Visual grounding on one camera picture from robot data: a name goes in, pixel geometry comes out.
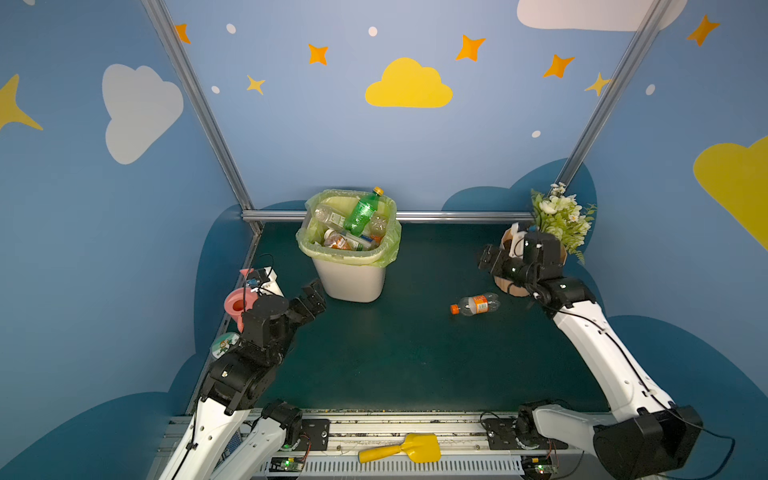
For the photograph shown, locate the orange label bottle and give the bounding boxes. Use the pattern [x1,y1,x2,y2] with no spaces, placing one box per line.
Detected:
[450,293,500,316]

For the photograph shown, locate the clear bottle white label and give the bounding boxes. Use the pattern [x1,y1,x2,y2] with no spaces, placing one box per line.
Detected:
[313,204,346,232]

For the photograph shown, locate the green plastic bottle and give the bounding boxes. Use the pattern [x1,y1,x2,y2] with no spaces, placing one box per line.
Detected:
[344,187,384,236]

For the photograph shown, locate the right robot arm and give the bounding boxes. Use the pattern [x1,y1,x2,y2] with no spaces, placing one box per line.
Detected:
[478,231,703,479]

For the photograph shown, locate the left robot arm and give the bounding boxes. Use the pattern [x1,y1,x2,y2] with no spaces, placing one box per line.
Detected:
[160,279,326,479]

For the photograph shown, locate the white trash bin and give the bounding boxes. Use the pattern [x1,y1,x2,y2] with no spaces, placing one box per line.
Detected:
[312,259,386,303]

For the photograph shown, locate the green plastic bin liner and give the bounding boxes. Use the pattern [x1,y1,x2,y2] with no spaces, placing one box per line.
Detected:
[296,189,402,268]

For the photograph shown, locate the pink watering can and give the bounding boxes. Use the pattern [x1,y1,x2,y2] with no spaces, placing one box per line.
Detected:
[224,269,258,333]

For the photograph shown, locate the green round tin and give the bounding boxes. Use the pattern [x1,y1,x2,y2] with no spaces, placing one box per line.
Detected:
[210,332,240,360]

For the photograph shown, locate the white artificial flowers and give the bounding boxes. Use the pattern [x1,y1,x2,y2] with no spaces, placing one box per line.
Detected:
[530,182,597,264]

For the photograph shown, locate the left controller board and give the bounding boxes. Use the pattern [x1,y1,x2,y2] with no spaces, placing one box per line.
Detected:
[269,457,305,474]

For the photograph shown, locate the controller board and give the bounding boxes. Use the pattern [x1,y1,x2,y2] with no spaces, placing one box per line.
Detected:
[521,456,558,479]
[269,457,305,474]

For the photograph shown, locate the yellow plastic shovel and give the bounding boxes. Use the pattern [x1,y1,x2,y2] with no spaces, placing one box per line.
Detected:
[358,434,442,464]

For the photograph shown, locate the right controller board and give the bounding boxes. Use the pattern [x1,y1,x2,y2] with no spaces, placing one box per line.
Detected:
[521,456,558,479]

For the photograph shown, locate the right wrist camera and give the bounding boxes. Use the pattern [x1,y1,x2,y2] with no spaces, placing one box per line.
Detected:
[509,222,527,258]

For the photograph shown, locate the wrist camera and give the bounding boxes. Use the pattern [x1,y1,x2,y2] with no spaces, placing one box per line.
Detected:
[509,222,527,258]
[241,267,283,296]

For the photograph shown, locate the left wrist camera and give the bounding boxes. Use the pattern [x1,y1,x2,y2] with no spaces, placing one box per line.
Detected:
[241,267,283,296]

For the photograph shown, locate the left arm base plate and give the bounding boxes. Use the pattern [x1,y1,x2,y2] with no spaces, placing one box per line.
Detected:
[285,418,331,452]

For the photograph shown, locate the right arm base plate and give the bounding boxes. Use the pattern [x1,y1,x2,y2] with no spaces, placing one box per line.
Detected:
[480,416,569,450]

